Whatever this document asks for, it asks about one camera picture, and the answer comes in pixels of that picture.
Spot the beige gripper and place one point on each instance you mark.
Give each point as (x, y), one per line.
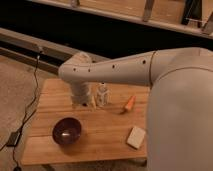
(80, 94)

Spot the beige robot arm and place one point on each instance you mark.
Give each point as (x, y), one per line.
(179, 115)

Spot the dark purple bowl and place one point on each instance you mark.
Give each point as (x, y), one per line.
(67, 131)

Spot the orange carrot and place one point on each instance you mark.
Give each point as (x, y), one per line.
(128, 107)

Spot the beige sponge block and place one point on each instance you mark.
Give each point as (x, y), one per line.
(136, 137)

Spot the black power adapter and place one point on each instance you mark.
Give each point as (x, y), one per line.
(13, 139)

